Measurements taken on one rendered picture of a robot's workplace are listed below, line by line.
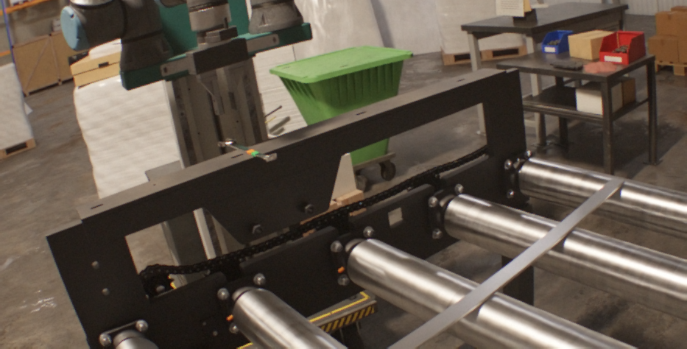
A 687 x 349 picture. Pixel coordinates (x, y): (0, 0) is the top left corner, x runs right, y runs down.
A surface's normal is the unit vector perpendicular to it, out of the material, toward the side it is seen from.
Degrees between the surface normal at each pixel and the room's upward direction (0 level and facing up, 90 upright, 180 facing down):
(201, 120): 90
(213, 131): 90
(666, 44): 90
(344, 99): 100
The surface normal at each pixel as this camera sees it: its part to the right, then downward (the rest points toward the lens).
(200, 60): 0.56, 0.15
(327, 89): 0.46, 0.36
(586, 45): -0.91, 0.26
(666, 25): -0.77, 0.31
